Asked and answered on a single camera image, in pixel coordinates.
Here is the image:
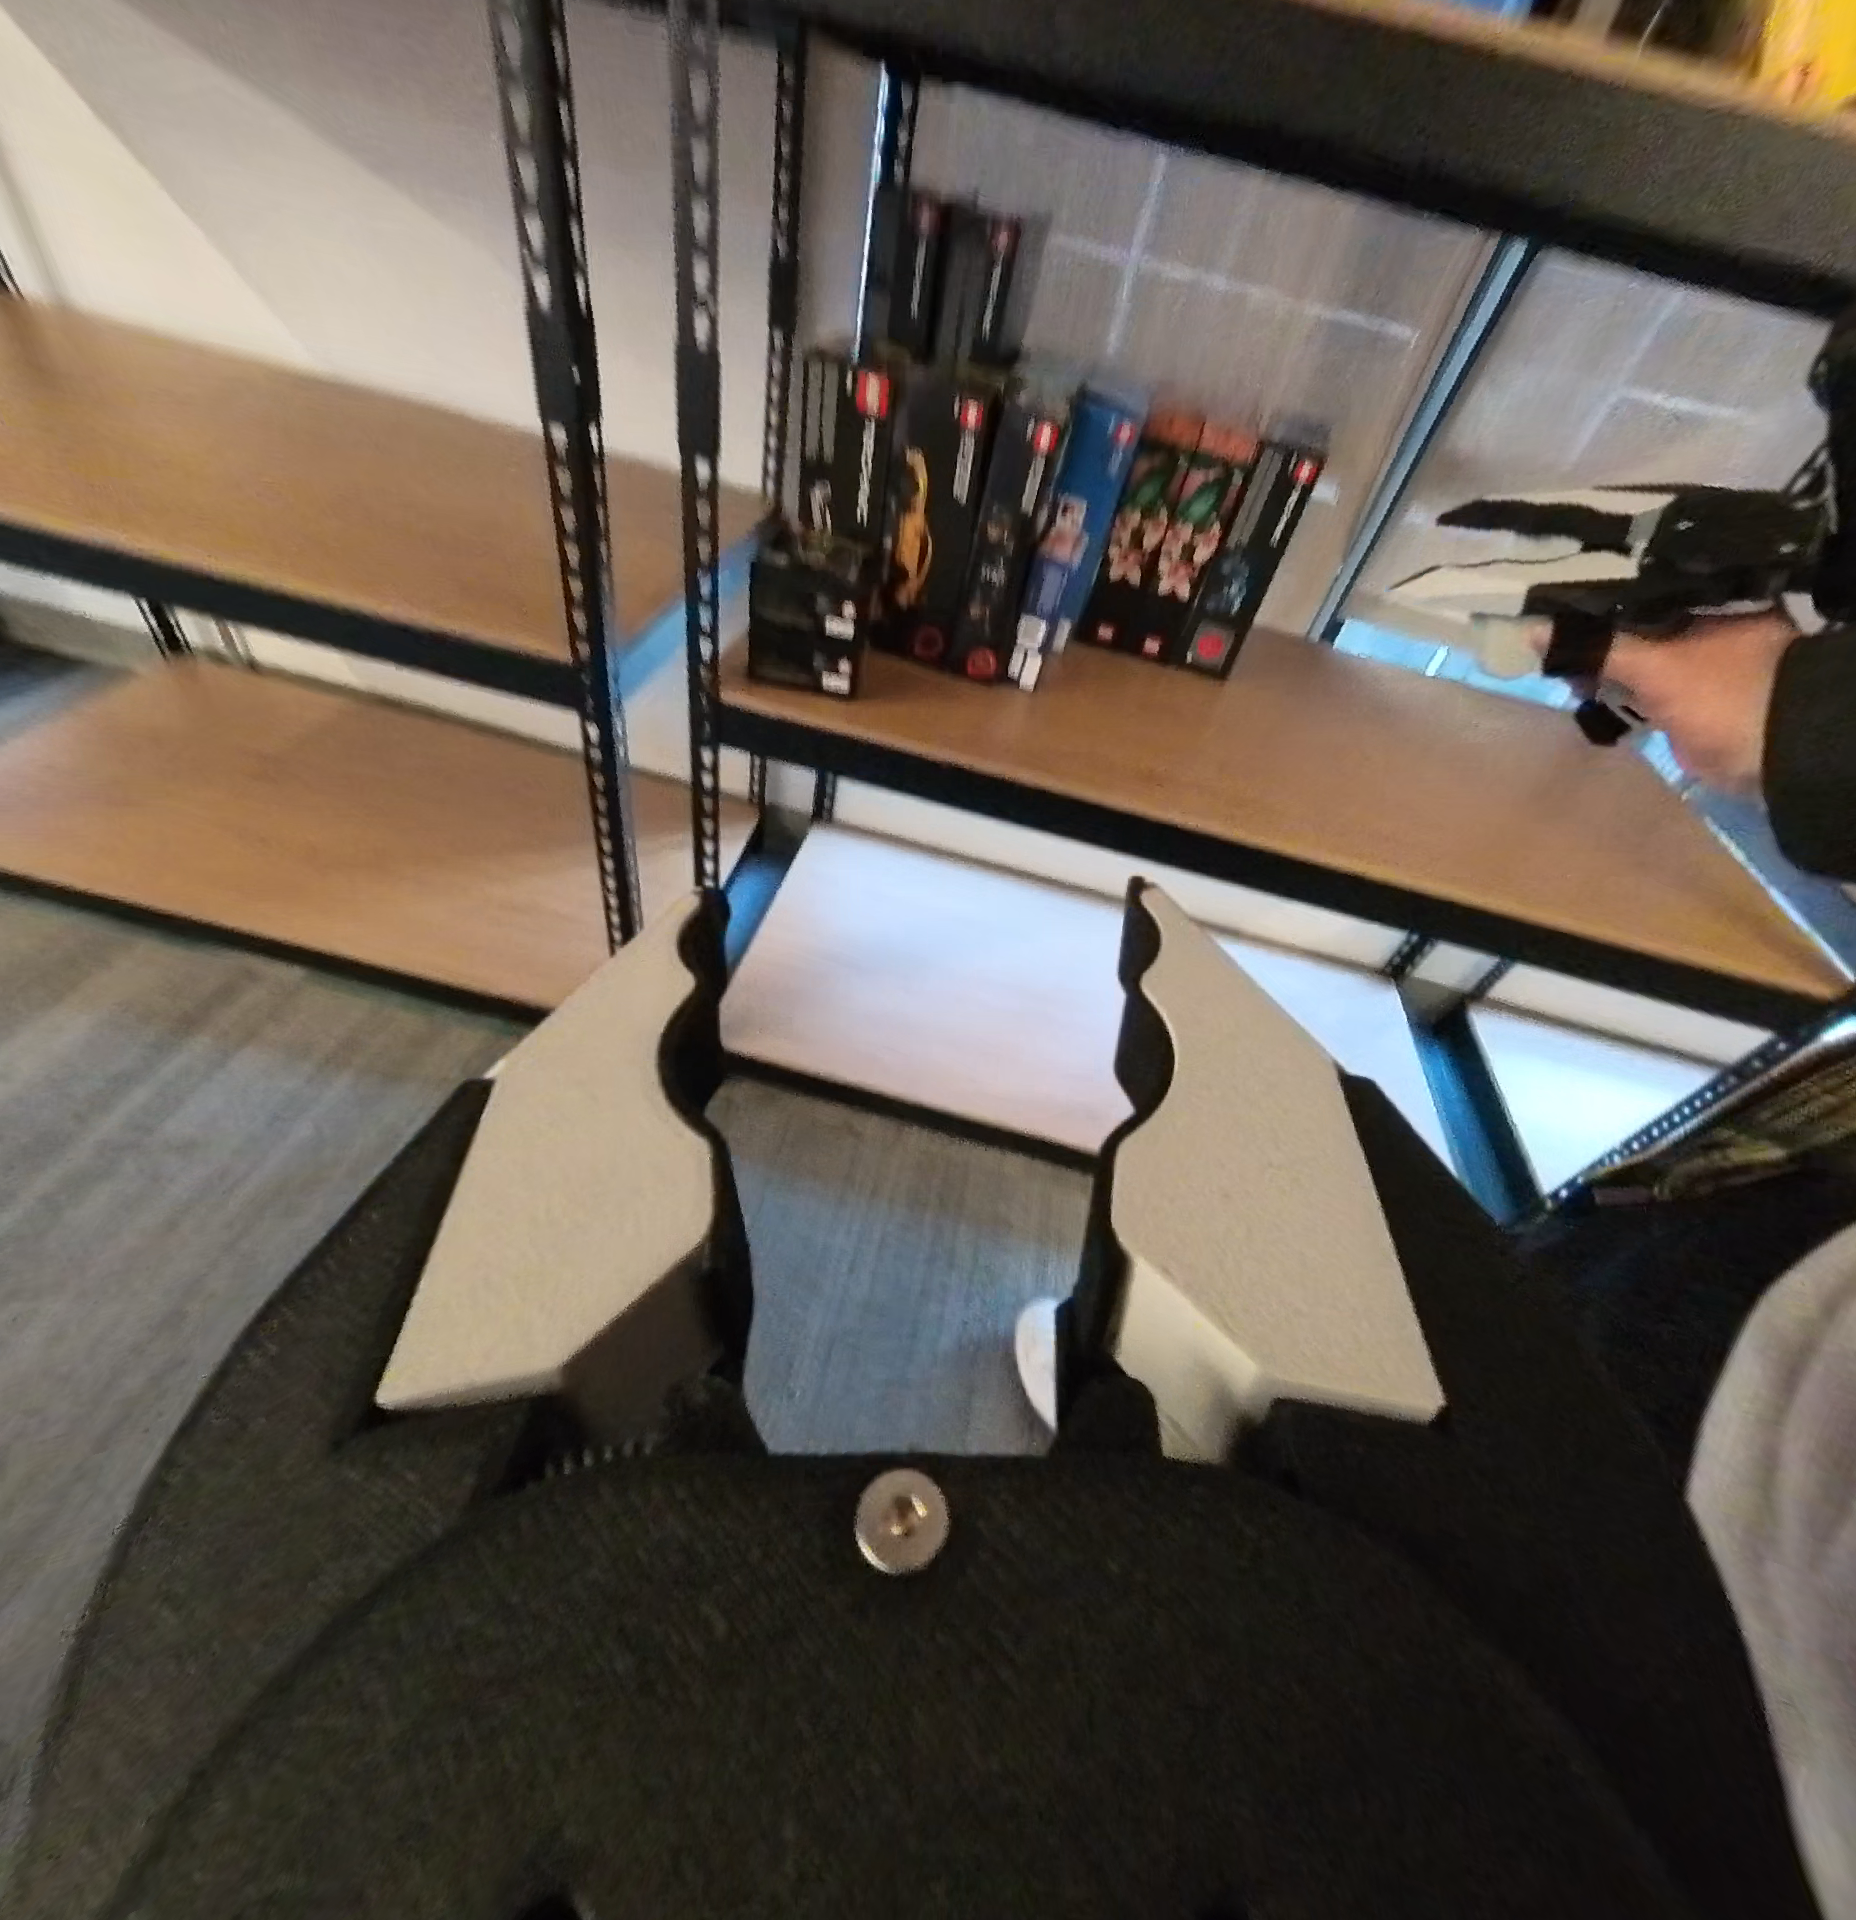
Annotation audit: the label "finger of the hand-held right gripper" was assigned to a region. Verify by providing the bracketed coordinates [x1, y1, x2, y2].
[1436, 484, 1698, 556]
[1384, 541, 1652, 620]

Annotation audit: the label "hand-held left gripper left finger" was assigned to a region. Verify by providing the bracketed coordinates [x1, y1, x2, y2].
[375, 884, 763, 1454]

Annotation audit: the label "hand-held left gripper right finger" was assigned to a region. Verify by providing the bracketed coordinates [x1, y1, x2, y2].
[1049, 876, 1451, 1458]

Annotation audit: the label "black shelving rack with goods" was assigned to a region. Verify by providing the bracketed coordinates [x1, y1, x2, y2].
[673, 0, 1856, 1216]

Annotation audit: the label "person's right forearm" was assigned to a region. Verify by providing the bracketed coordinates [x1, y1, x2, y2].
[1756, 618, 1856, 891]

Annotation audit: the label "person's right hand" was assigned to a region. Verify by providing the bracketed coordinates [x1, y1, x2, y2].
[1606, 610, 1806, 800]

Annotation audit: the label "person's dark jacket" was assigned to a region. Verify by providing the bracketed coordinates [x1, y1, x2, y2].
[1512, 1183, 1856, 1449]

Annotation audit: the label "row of colourful toy boxes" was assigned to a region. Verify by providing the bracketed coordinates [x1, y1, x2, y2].
[1529, 0, 1856, 110]

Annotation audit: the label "row of dark toy boxes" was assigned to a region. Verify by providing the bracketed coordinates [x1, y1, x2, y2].
[748, 188, 1190, 703]

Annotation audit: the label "person's white shirt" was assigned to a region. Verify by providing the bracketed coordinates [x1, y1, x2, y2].
[1683, 1222, 1856, 1920]

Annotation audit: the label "black rack bare wooden shelves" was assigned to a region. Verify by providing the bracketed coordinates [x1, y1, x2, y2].
[0, 0, 725, 1022]

